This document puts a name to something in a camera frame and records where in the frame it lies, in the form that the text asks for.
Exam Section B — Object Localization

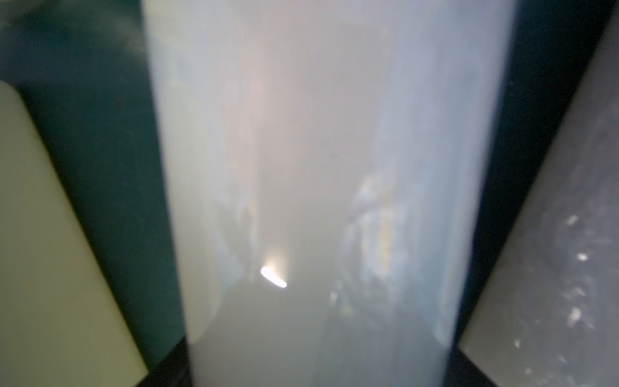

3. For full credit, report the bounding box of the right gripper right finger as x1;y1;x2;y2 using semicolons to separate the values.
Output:
443;346;496;387

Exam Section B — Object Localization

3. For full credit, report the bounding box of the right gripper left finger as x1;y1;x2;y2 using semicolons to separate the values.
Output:
137;338;191;387

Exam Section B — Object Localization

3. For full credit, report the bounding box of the plastic wrap roll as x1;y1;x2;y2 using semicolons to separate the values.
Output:
142;1;518;386

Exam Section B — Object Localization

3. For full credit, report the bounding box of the right white wrap dispenser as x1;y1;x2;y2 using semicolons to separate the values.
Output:
1;84;147;386

